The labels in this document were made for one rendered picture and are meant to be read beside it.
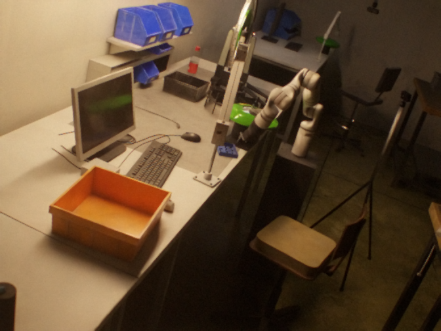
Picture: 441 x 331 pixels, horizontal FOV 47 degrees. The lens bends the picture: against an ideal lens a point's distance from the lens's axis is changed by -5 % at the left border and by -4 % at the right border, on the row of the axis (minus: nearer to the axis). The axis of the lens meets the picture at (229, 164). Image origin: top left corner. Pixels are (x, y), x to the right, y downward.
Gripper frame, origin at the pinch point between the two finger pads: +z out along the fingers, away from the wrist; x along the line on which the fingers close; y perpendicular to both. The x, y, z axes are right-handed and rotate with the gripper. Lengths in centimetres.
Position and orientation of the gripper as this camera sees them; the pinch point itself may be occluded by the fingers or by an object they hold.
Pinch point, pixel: (241, 142)
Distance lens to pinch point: 258.9
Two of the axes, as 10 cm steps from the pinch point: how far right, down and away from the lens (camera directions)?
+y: 3.2, 8.1, -4.9
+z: -4.7, 5.9, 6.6
